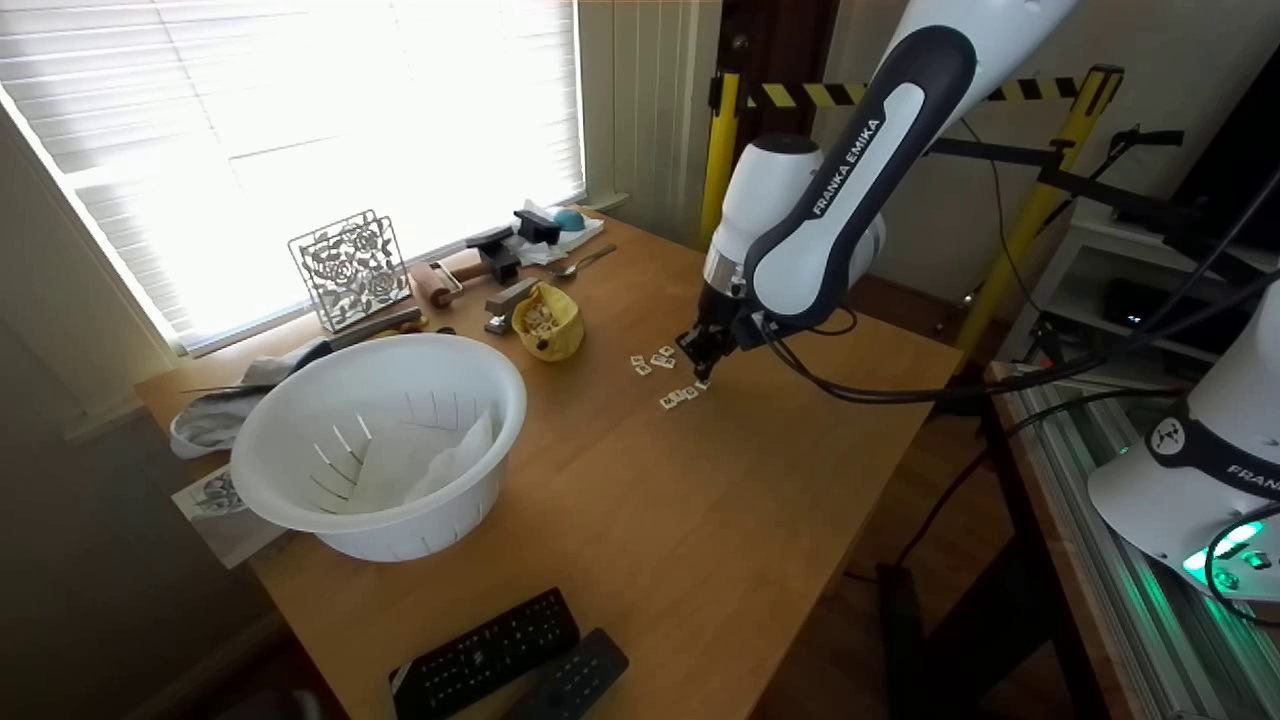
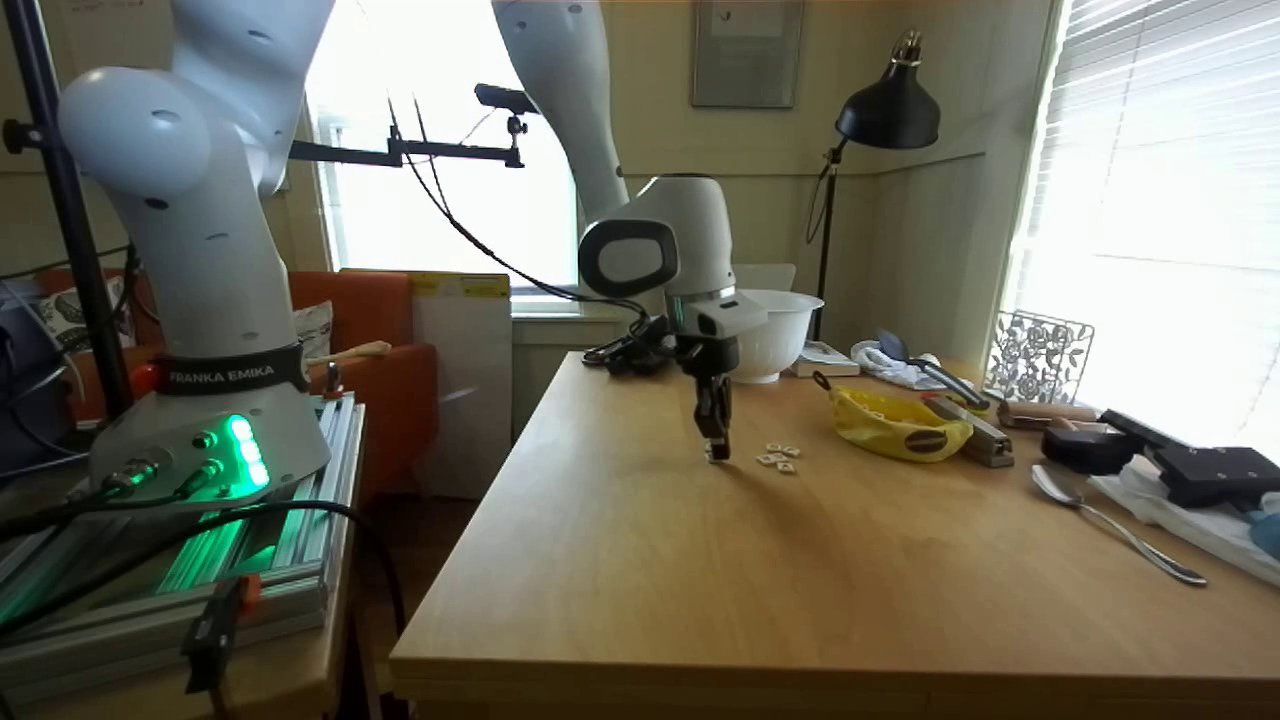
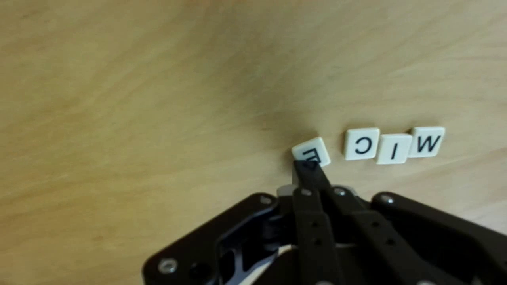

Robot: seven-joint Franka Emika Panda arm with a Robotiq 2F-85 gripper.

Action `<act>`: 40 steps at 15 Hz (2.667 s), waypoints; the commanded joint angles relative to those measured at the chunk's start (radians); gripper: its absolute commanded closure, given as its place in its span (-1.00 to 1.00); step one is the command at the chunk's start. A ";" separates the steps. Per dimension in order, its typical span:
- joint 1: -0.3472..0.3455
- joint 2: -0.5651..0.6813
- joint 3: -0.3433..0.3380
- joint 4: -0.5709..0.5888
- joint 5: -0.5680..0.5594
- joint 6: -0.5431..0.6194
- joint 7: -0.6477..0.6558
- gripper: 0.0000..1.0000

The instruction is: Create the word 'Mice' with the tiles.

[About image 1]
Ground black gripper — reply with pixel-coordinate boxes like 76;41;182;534
679;283;765;387

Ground yellow plastic bowl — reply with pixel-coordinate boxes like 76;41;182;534
507;276;591;366

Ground metal spoon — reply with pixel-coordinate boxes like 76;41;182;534
551;240;619;287

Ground white flat tray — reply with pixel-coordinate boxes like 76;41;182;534
512;196;611;272

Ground gray metal block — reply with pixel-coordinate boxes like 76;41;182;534
478;272;542;341

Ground black boxy device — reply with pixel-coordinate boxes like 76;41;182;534
512;203;563;252

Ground black round-bodied tool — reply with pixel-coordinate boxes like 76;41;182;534
463;223;524;287

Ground brown wooden block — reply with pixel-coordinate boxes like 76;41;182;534
406;257;463;317

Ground yellow black striped bar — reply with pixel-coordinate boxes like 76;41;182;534
705;63;1127;117

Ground dark long tool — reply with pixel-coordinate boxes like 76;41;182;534
290;300;430;361

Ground small black remote control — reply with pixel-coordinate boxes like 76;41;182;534
500;625;633;720

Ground large white plastic bowl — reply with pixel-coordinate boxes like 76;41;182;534
226;326;533;567

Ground large black remote control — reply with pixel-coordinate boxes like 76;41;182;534
387;584;584;720

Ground QR code marker card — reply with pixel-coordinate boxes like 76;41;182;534
284;203;417;341

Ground white shelf unit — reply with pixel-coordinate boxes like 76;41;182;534
1032;213;1277;371

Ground white window blinds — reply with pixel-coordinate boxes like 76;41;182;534
0;0;591;361

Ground black device on shelf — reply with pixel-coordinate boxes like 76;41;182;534
1100;272;1223;350

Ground white gray cloth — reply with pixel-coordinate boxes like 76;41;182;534
165;350;301;462

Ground printed paper card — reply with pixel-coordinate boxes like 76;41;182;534
169;458;290;570

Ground aluminium robot mounting platform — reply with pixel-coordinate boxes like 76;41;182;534
983;355;1280;720

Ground black monitor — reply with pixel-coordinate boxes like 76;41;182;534
1171;45;1280;257

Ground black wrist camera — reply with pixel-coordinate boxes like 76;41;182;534
734;300;790;350

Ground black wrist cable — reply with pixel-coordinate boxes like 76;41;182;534
765;171;1280;412

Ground yellow post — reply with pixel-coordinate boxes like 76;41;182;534
696;68;749;257
953;59;1127;361

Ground white ribbed wall panel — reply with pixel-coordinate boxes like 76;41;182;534
575;0;729;249

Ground black platform cable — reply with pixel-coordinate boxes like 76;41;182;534
889;380;1192;570

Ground black camera mount rod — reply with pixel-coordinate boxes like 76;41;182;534
933;118;1277;276

